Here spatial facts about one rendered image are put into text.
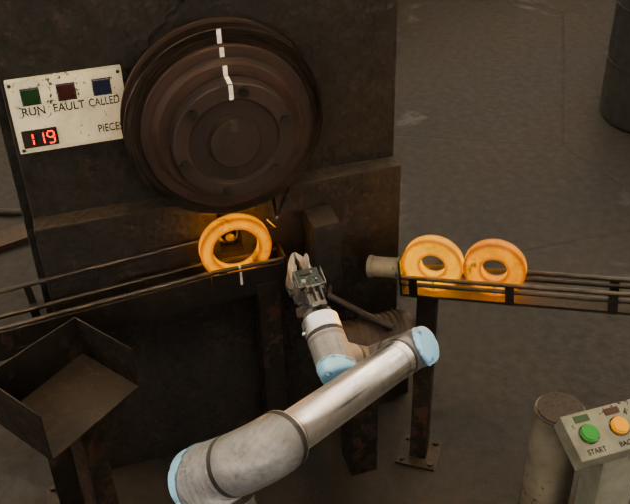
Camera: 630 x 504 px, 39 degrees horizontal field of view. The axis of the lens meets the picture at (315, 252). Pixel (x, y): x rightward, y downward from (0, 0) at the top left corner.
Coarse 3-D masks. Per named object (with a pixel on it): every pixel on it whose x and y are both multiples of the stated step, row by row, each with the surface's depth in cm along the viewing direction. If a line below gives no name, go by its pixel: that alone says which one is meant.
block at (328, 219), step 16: (320, 208) 235; (304, 224) 236; (320, 224) 229; (336, 224) 230; (304, 240) 240; (320, 240) 231; (336, 240) 233; (320, 256) 234; (336, 256) 235; (336, 272) 238; (336, 288) 241
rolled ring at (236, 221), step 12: (228, 216) 225; (240, 216) 225; (252, 216) 227; (216, 228) 223; (228, 228) 224; (240, 228) 225; (252, 228) 226; (264, 228) 227; (204, 240) 224; (216, 240) 225; (264, 240) 229; (204, 252) 226; (264, 252) 231; (204, 264) 228; (216, 264) 229; (228, 264) 233; (240, 264) 234
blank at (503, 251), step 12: (492, 240) 221; (504, 240) 221; (468, 252) 223; (480, 252) 221; (492, 252) 220; (504, 252) 219; (516, 252) 219; (468, 264) 224; (480, 264) 223; (504, 264) 221; (516, 264) 220; (468, 276) 226; (480, 276) 225; (492, 276) 227; (504, 276) 224; (516, 276) 222; (504, 288) 225
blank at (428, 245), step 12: (420, 240) 226; (432, 240) 224; (444, 240) 225; (408, 252) 228; (420, 252) 227; (432, 252) 226; (444, 252) 225; (456, 252) 224; (408, 264) 230; (420, 264) 230; (444, 264) 227; (456, 264) 225; (432, 276) 230; (444, 276) 229; (456, 276) 228; (432, 288) 232
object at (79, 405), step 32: (32, 352) 206; (64, 352) 214; (96, 352) 214; (128, 352) 204; (0, 384) 201; (32, 384) 209; (64, 384) 211; (96, 384) 210; (128, 384) 209; (0, 416) 200; (32, 416) 188; (64, 416) 203; (96, 416) 202; (64, 448) 196; (96, 448) 215; (96, 480) 219
